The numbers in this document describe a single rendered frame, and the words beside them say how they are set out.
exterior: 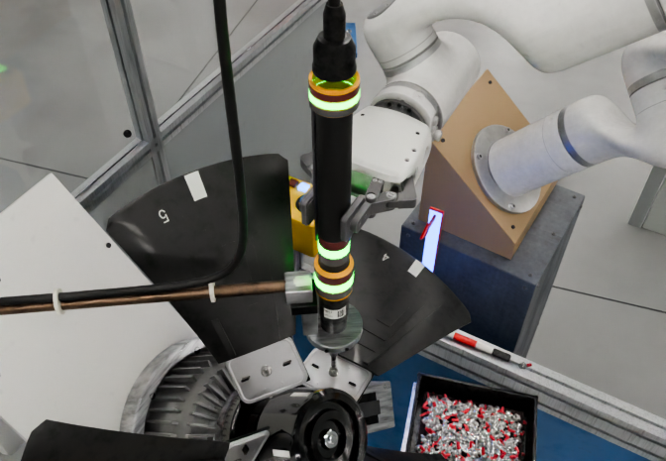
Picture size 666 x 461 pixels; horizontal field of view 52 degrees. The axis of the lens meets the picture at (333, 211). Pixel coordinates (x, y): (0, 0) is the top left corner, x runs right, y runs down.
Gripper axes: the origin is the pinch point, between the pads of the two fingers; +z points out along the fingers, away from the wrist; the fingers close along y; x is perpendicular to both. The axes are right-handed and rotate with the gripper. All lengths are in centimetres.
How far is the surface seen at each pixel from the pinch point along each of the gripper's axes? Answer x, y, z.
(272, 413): -26.4, 2.4, 10.6
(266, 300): -17.3, 7.9, 2.3
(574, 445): -81, -35, -36
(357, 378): -31.3, -3.0, -1.3
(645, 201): -135, -38, -179
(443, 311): -35.2, -8.2, -19.8
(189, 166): -66, 70, -53
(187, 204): -7.9, 19.2, 0.6
